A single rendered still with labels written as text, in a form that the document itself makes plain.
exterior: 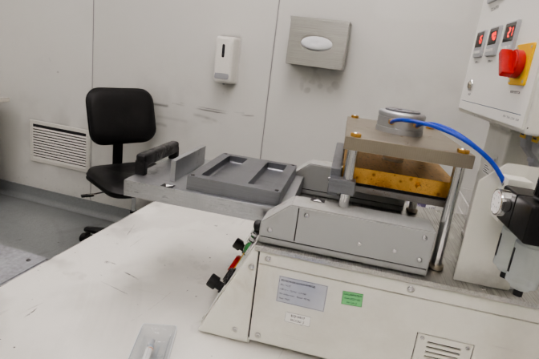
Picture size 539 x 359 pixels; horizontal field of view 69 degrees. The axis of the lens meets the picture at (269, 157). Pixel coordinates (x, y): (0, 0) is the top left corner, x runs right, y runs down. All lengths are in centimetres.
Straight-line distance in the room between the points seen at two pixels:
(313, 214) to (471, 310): 26
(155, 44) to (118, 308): 202
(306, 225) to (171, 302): 32
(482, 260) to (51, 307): 69
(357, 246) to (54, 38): 272
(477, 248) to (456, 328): 12
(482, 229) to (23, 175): 317
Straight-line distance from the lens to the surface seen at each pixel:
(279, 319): 67
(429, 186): 65
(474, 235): 63
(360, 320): 66
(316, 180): 86
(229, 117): 241
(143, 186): 72
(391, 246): 61
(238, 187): 67
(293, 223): 60
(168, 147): 84
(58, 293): 85
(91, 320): 77
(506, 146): 72
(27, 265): 95
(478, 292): 64
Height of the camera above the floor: 120
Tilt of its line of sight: 14 degrees down
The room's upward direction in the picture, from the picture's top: 7 degrees clockwise
